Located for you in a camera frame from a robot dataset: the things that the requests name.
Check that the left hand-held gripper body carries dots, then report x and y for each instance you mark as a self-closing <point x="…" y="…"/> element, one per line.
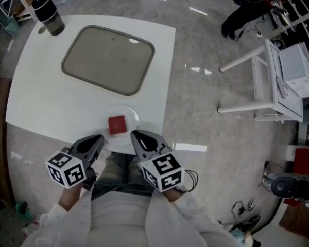
<point x="67" y="175"/>

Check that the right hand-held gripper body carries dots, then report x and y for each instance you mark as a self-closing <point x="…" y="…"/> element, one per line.
<point x="162" y="174"/>

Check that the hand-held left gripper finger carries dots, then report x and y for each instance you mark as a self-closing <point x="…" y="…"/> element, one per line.
<point x="99" y="150"/>
<point x="86" y="138"/>

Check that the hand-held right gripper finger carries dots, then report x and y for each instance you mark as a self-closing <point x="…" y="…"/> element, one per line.
<point x="154" y="137"/>
<point x="135" y="144"/>

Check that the red cube block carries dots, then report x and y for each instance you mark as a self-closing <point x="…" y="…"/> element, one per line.
<point x="117" y="124"/>

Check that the small white round plate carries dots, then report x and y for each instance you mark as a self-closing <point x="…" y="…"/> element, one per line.
<point x="134" y="117"/>

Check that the grey rectangular tray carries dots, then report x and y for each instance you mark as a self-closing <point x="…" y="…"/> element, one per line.
<point x="108" y="60"/>

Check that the person's left forearm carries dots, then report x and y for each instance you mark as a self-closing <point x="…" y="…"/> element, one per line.
<point x="67" y="215"/>

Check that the person's right forearm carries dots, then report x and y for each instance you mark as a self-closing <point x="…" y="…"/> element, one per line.
<point x="182" y="220"/>

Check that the person's legs in grey trousers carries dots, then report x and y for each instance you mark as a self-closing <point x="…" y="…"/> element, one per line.
<point x="118" y="174"/>

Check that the person's white shirt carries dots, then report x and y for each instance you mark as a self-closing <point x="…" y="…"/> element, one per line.
<point x="118" y="220"/>

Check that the small round grey lid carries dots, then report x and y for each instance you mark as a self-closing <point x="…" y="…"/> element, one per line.
<point x="41" y="30"/>

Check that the dark grey machine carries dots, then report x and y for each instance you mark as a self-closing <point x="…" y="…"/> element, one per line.
<point x="285" y="185"/>

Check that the dark water bottle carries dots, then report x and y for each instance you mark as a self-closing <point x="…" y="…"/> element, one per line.
<point x="47" y="14"/>

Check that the green bin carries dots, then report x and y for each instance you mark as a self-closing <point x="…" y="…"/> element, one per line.
<point x="12" y="26"/>

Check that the white side table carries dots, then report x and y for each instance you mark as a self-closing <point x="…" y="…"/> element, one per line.
<point x="273" y="66"/>

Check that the red board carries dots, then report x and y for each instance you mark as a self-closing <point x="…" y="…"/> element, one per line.
<point x="306" y="161"/>

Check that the white microwave oven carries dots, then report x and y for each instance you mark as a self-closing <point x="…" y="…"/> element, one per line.
<point x="296" y="66"/>

